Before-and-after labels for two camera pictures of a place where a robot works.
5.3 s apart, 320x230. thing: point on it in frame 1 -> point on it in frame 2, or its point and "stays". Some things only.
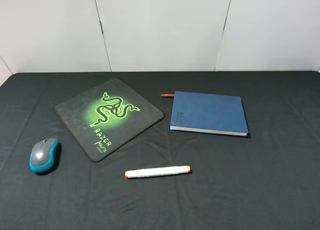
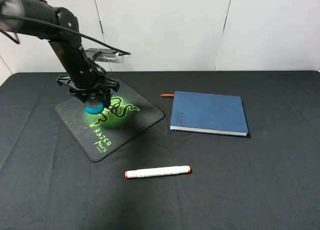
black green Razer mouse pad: (106, 116) stays
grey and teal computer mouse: (41, 156) -> (94, 106)
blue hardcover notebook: (208, 113) stays
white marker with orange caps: (157, 171) stays
